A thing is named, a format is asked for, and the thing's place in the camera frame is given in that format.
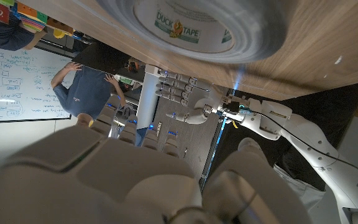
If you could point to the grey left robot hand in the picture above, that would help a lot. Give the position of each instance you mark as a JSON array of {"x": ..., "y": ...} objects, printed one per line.
[{"x": 197, "y": 102}]

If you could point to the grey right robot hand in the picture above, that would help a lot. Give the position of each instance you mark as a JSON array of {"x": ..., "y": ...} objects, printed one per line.
[{"x": 104, "y": 186}]

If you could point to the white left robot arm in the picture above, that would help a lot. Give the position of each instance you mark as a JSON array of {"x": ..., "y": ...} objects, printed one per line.
[{"x": 315, "y": 140}]

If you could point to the person in blue t-shirt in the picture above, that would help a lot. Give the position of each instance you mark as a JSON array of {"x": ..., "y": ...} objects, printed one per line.
[{"x": 82, "y": 93}]

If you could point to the whiteboard with writing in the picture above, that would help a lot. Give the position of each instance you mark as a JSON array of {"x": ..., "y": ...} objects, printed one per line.
[{"x": 17, "y": 87}]

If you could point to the person in dark polo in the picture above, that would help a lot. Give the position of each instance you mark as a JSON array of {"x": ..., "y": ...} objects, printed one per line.
[{"x": 8, "y": 37}]

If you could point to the grey duct tape roll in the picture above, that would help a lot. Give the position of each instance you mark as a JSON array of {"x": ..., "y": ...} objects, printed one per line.
[{"x": 253, "y": 28}]

